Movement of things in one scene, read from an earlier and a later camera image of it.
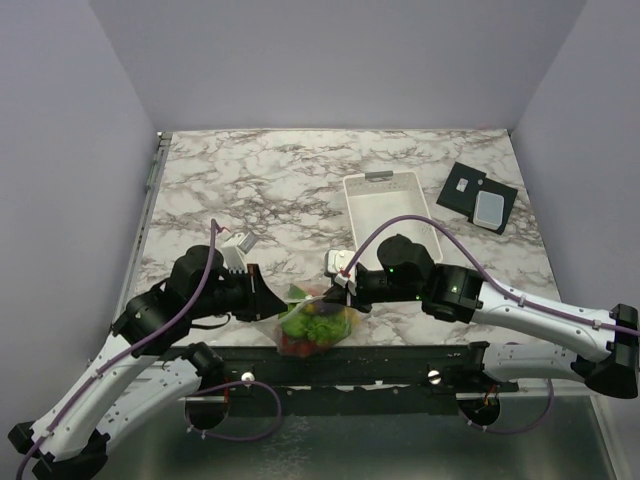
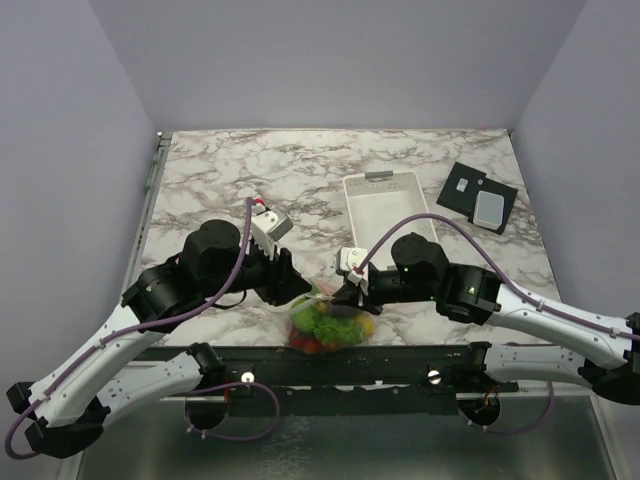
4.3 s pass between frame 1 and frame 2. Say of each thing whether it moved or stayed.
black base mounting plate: stayed
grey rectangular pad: stayed
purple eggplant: moved
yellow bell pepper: moved
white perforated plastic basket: stayed
